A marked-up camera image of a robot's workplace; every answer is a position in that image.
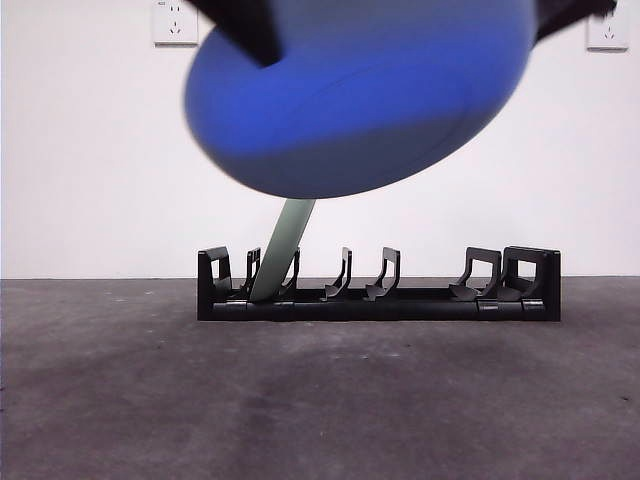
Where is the blue plate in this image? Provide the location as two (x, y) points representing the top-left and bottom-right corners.
(183, 0), (540, 201)

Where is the green plate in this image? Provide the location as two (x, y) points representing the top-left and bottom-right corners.
(248, 196), (318, 305)

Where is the black plate rack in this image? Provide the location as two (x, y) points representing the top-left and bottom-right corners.
(197, 245), (562, 322)

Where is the white wall socket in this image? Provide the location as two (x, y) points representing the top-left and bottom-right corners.
(152, 0), (202, 49)
(585, 6), (630, 53)

